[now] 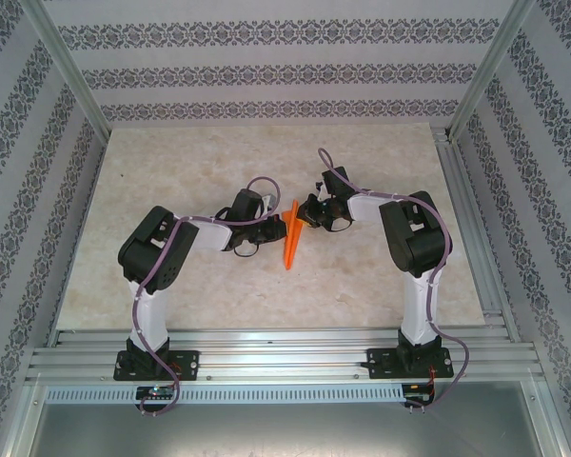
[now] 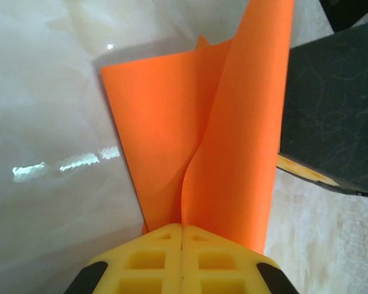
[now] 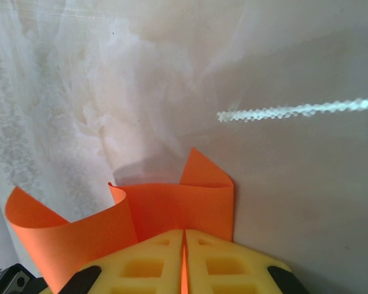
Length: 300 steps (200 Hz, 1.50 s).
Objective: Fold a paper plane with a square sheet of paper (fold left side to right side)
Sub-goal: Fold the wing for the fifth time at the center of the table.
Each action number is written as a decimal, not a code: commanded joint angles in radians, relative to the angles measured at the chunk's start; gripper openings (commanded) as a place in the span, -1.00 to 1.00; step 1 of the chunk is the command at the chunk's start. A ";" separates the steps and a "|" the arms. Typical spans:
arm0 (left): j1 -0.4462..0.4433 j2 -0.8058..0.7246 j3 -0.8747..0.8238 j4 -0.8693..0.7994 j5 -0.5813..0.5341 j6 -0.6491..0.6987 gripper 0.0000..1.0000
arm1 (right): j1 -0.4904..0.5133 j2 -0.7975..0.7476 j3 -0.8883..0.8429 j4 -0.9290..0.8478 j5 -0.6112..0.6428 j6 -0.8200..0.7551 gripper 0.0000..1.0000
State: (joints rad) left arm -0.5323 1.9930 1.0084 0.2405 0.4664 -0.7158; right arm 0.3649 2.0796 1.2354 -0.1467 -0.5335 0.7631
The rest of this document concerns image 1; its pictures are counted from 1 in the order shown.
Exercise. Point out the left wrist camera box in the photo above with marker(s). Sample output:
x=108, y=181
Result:
x=268, y=200

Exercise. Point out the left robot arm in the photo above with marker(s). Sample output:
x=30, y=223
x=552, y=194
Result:
x=154, y=314

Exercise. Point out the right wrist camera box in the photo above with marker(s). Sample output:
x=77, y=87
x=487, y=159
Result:
x=319, y=188

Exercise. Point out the orange paper sheet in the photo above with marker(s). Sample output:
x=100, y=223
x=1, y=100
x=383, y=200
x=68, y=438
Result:
x=291, y=247

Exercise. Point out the grey metal sheet panel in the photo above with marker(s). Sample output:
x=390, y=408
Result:
x=285, y=431

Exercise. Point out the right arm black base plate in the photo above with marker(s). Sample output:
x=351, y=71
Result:
x=378, y=364

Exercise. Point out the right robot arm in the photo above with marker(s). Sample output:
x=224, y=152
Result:
x=419, y=304

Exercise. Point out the aluminium side rail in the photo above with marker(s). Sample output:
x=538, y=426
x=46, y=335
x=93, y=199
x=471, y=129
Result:
x=459, y=190

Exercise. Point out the aluminium frame post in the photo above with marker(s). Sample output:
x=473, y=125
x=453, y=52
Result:
x=69, y=71
x=487, y=71

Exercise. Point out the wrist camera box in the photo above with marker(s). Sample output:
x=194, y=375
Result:
x=319, y=188
x=268, y=200

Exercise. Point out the long aluminium mounting rail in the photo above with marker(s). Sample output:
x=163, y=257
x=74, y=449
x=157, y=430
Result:
x=285, y=352

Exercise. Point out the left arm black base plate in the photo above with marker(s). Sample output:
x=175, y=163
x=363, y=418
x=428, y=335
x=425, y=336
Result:
x=190, y=364

